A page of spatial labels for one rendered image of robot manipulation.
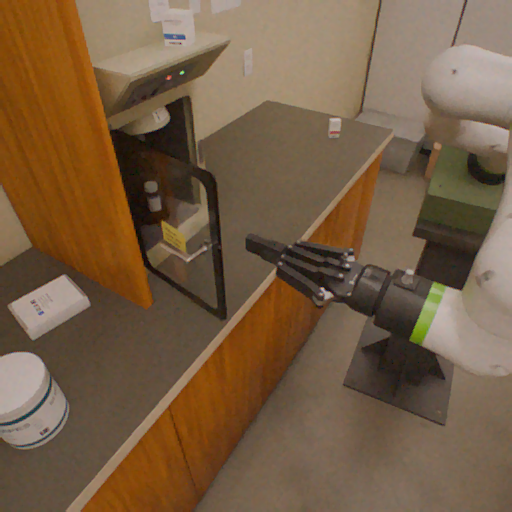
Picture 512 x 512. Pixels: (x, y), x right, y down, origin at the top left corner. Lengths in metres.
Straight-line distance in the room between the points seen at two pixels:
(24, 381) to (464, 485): 1.68
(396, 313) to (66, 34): 0.64
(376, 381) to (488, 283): 1.62
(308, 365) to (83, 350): 1.29
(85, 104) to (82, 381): 0.59
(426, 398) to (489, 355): 1.55
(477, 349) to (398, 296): 0.11
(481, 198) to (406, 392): 1.04
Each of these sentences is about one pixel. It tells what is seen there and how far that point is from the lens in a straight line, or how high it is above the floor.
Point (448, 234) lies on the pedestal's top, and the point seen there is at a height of 0.94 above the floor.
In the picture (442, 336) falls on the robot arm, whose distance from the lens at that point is 0.58.
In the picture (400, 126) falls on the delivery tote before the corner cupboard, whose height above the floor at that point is 0.33.
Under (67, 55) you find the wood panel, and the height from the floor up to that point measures 1.56.
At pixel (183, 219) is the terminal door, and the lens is 0.83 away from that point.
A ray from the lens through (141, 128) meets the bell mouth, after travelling 1.05.
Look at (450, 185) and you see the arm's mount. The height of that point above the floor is 1.07.
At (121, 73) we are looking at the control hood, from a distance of 0.82.
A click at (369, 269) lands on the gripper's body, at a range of 0.60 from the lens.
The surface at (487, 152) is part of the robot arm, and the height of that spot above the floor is 1.24.
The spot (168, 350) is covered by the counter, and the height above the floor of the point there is 0.94.
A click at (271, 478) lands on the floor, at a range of 1.83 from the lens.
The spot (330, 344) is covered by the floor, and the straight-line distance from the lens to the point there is 2.17.
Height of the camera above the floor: 1.74
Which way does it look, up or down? 43 degrees down
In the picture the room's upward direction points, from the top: straight up
